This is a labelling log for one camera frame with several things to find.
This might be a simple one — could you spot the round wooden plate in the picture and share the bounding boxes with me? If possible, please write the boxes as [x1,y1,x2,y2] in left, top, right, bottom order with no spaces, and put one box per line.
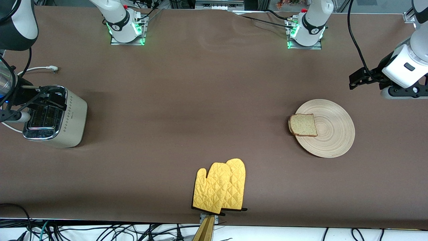
[294,99,355,158]

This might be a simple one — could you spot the brown-crusted bread slice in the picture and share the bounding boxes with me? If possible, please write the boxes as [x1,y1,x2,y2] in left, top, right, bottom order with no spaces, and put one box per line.
[289,113,318,137]

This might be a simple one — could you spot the silver two-slot toaster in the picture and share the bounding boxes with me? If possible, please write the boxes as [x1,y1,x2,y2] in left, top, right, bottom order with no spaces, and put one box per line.
[23,85,88,148]

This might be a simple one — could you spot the small metal clamp plate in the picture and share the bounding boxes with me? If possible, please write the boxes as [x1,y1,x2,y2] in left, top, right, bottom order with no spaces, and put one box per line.
[200,213,220,224]

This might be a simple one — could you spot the yellow quilted oven mitt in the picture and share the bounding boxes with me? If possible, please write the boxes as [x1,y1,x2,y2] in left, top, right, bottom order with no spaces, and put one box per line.
[222,158,248,212]
[192,162,232,215]

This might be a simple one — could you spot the white toaster power cable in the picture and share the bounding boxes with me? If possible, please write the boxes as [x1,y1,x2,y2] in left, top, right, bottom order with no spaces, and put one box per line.
[0,66,59,133]

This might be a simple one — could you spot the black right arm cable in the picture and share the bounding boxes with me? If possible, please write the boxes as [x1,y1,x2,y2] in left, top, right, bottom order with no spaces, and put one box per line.
[0,47,33,114]

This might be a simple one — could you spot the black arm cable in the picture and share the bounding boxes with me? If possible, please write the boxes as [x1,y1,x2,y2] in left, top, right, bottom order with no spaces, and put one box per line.
[347,0,377,81]
[0,47,33,114]

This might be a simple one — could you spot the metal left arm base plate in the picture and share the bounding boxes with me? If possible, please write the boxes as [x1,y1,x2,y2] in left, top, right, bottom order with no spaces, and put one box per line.
[287,17,323,50]

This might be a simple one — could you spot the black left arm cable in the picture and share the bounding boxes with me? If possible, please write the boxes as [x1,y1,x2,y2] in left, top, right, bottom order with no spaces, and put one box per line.
[347,0,377,81]

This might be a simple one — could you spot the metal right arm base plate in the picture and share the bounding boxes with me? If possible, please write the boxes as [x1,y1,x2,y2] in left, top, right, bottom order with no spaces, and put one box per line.
[110,15,147,46]

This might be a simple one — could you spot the black base power cable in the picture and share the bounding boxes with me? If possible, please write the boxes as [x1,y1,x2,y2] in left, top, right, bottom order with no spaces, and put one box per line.
[239,14,295,29]

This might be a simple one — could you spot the black looped cable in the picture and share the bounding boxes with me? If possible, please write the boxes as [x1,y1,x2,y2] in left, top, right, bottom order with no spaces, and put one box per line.
[0,203,32,235]

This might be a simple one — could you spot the teal cable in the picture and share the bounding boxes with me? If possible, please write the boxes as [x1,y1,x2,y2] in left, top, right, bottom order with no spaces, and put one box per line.
[39,220,50,241]

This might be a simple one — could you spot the tangled black cables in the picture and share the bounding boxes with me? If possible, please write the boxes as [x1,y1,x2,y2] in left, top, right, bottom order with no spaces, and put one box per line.
[50,223,201,241]

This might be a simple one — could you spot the black u-shaped cable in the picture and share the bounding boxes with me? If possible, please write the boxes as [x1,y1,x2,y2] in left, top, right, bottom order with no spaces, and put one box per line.
[350,228,366,241]

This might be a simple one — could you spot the aluminium profile frame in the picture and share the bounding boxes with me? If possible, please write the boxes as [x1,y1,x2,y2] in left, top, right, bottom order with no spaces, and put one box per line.
[195,0,245,11]

